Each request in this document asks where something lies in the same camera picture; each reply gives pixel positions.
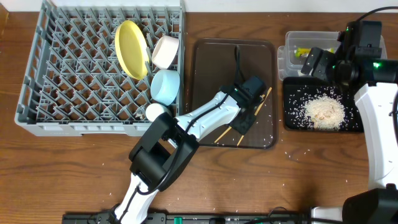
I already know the wooden chopstick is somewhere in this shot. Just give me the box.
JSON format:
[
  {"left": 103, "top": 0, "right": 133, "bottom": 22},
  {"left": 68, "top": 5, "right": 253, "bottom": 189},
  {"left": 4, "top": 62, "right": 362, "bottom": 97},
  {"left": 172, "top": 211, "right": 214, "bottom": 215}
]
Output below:
[
  {"left": 236, "top": 87, "right": 272, "bottom": 146},
  {"left": 213, "top": 94, "right": 266, "bottom": 144}
]

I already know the light blue bowl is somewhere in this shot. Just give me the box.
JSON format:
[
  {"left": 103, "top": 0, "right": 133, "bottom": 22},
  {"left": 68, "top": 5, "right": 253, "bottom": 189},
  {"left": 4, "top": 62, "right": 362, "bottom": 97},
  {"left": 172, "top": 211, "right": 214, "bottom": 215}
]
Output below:
[{"left": 150, "top": 70, "right": 180, "bottom": 106}]

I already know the cream plastic cup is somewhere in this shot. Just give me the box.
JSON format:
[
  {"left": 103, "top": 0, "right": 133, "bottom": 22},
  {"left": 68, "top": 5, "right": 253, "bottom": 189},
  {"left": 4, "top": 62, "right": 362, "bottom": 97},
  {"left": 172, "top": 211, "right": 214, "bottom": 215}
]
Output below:
[{"left": 145, "top": 103, "right": 172, "bottom": 122}]

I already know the pink bowl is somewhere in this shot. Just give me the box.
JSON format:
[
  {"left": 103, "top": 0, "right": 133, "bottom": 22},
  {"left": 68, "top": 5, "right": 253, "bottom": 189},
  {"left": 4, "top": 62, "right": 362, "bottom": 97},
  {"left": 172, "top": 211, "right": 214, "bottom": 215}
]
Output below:
[{"left": 152, "top": 35, "right": 179, "bottom": 69}]

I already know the yellow plate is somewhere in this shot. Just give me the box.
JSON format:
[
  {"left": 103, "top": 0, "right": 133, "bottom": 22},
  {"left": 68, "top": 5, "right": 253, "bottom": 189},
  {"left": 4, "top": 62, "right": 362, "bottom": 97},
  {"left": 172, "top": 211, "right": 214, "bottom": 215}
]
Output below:
[{"left": 114, "top": 21, "right": 149, "bottom": 80}]

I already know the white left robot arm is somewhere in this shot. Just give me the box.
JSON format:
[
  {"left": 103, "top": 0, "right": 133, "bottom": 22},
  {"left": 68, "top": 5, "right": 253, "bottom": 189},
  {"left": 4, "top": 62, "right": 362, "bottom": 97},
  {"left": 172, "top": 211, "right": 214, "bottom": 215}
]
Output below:
[{"left": 109, "top": 76, "right": 266, "bottom": 223}]

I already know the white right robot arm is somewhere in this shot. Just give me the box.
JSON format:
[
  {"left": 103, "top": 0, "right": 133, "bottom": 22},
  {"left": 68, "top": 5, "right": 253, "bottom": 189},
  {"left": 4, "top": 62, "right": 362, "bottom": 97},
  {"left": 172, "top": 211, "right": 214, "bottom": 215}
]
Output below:
[{"left": 301, "top": 19, "right": 397, "bottom": 223}]

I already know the black waste tray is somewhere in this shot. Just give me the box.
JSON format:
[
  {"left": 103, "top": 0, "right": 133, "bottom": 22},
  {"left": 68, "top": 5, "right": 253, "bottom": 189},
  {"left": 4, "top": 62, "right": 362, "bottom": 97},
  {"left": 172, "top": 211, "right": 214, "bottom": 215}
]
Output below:
[{"left": 282, "top": 77, "right": 363, "bottom": 133}]

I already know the clear plastic bin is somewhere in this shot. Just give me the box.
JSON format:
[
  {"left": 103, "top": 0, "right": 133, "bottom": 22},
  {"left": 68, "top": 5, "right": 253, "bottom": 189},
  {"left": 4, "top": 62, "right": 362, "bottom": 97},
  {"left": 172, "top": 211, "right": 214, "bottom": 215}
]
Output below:
[{"left": 277, "top": 30, "right": 388, "bottom": 82}]

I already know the dark brown serving tray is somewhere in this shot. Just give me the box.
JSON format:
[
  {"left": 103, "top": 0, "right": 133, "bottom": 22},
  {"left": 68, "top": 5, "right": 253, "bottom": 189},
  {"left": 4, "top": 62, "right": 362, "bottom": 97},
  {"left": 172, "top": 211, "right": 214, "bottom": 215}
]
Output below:
[{"left": 186, "top": 39, "right": 278, "bottom": 149}]

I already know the pile of rice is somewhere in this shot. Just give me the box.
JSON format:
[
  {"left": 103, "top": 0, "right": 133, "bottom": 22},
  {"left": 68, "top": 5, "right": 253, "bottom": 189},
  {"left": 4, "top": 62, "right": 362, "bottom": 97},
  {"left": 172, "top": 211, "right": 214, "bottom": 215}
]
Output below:
[{"left": 303, "top": 96, "right": 345, "bottom": 131}]

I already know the grey dish rack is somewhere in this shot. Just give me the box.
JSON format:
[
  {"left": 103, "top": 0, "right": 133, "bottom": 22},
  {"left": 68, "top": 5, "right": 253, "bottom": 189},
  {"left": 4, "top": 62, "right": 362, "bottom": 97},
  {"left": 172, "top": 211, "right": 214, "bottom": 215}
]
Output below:
[{"left": 14, "top": 1, "right": 185, "bottom": 136}]

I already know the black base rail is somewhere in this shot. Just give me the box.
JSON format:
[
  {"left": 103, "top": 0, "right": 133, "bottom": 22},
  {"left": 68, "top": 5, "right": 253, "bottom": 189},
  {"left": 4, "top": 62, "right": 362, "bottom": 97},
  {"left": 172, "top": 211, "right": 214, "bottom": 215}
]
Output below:
[{"left": 61, "top": 212, "right": 343, "bottom": 224}]

